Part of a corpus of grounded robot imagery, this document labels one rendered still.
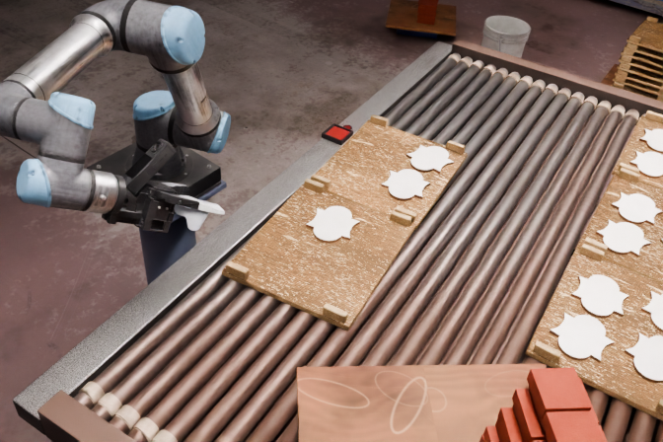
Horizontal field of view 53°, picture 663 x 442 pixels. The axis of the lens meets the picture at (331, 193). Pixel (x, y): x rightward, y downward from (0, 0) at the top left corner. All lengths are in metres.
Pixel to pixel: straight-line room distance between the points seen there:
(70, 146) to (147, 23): 0.39
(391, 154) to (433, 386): 0.92
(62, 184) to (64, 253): 2.00
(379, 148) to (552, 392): 1.23
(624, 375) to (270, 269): 0.84
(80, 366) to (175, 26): 0.75
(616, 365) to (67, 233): 2.42
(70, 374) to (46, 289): 1.52
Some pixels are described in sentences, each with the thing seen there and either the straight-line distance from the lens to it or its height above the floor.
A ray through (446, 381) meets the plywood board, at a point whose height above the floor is 1.04.
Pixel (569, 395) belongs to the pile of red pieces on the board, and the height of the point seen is 1.33.
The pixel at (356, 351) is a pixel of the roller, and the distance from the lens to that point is 1.53.
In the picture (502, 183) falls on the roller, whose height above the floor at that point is 0.92.
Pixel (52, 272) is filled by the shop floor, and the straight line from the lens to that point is 3.11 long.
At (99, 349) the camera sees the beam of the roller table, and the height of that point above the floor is 0.91.
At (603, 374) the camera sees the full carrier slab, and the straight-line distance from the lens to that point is 1.63.
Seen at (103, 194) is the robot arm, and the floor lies 1.37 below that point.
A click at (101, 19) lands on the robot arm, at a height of 1.52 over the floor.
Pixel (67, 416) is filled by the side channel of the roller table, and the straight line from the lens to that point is 1.45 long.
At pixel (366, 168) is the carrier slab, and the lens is 2.01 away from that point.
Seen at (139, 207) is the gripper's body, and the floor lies 1.31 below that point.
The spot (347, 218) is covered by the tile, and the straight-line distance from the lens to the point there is 1.80.
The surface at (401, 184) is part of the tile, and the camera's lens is 1.95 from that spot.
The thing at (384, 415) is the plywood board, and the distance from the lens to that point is 1.30.
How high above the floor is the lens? 2.12
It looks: 39 degrees down
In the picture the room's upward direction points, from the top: 5 degrees clockwise
